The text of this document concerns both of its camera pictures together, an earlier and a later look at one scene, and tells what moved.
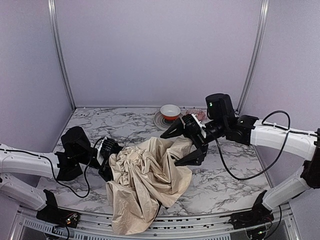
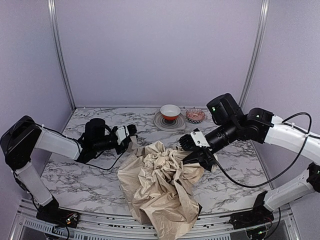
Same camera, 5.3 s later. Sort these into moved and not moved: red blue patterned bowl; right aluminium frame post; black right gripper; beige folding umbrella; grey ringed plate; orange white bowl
Moved: black right gripper; beige folding umbrella
Not moved: orange white bowl; right aluminium frame post; red blue patterned bowl; grey ringed plate
